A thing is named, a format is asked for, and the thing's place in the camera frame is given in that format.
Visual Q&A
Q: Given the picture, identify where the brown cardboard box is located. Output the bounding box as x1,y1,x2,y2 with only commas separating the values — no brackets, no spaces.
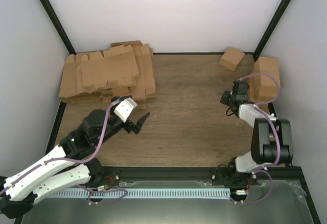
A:
249,57,281,103

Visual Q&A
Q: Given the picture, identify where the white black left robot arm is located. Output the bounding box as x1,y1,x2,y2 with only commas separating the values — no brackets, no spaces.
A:
1,96,150,219

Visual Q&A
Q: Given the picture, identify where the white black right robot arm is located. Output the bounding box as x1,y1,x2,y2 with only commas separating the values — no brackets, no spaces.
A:
220,81,293,185

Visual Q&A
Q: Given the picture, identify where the small folded cardboard box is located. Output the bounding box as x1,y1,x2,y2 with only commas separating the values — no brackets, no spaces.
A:
219,47,245,71

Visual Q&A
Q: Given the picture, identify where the stack of flat cardboard blanks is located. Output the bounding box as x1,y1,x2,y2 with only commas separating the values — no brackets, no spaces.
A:
58,40,156,109

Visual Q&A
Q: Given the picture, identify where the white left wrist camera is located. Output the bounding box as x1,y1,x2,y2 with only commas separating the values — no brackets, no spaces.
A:
114,97,137,122

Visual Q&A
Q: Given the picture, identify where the black aluminium frame rail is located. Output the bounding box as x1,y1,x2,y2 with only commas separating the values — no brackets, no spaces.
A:
102,166,303,183

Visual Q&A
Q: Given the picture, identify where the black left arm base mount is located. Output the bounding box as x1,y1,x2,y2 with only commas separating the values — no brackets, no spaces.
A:
84,167,121,191

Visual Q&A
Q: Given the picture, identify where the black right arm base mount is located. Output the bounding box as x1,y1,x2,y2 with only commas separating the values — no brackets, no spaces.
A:
211,157,252,187

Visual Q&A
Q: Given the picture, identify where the light blue slotted cable duct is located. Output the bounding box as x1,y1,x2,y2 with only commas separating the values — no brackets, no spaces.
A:
50,188,230,200

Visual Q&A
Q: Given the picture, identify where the black left corner frame post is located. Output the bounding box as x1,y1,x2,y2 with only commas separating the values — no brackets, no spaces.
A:
39,0,76,54

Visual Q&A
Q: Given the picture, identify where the black corner frame post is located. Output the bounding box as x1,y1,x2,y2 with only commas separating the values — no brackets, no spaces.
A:
253,0,292,61
39,0,76,54

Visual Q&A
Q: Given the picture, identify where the black right corner frame post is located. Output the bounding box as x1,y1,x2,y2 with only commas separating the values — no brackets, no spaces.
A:
253,0,292,61

